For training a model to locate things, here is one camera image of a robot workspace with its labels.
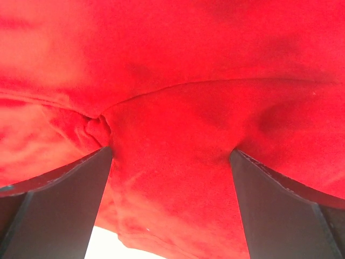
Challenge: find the red t shirt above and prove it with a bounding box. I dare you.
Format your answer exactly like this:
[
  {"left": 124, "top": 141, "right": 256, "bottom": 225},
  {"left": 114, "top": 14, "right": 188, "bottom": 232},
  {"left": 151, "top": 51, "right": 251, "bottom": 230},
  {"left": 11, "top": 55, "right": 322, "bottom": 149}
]
[{"left": 1, "top": 1, "right": 344, "bottom": 258}]

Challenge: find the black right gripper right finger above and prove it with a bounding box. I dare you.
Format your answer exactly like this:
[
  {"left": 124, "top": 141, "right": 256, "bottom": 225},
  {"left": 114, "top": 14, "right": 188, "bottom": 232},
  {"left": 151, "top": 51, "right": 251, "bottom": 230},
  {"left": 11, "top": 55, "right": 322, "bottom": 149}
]
[{"left": 230, "top": 149, "right": 344, "bottom": 259}]

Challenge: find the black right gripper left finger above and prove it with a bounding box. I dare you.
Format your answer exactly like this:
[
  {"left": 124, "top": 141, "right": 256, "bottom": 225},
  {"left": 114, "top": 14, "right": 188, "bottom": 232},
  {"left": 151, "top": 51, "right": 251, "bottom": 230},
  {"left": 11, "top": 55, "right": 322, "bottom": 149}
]
[{"left": 1, "top": 147, "right": 112, "bottom": 259}]

